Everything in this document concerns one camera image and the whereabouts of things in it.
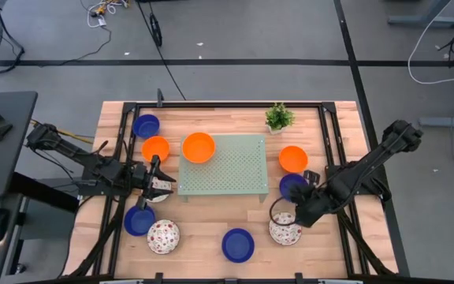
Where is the grey desk foot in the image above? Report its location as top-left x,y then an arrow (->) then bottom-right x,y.
419,115 -> 454,129
387,0 -> 454,28

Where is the black coiled cable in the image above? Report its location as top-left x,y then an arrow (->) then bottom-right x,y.
149,13 -> 163,47

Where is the yellow cable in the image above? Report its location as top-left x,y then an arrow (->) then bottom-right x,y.
29,119 -> 95,145

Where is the black metal table frame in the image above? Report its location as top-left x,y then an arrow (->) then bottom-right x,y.
63,100 -> 400,284

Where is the blue plastic bowl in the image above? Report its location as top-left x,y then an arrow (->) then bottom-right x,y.
221,227 -> 255,264
132,114 -> 161,140
123,204 -> 157,237

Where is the small black bracket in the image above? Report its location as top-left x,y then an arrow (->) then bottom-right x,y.
303,169 -> 322,187

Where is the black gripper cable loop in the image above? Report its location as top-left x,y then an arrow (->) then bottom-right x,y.
269,196 -> 303,228

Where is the black desk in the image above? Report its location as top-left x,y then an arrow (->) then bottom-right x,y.
0,91 -> 39,198

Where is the orange plastic bowl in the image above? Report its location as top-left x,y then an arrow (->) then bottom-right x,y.
141,136 -> 171,163
278,145 -> 309,174
181,132 -> 217,164

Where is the green bowl with floral inside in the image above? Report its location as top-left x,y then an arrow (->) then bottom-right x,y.
144,176 -> 173,204
147,219 -> 181,256
268,211 -> 303,247

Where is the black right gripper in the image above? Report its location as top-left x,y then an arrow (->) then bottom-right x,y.
288,184 -> 333,229

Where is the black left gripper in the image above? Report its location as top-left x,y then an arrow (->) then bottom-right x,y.
131,154 -> 177,210

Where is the white cable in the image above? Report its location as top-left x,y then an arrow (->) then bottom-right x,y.
407,0 -> 454,86

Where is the blue plate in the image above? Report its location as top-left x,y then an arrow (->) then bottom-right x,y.
278,173 -> 310,203

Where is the pale green perforated metal shelf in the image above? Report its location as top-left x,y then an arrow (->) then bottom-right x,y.
177,133 -> 270,204

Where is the small potted green plant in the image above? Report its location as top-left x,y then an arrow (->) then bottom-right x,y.
265,102 -> 296,136

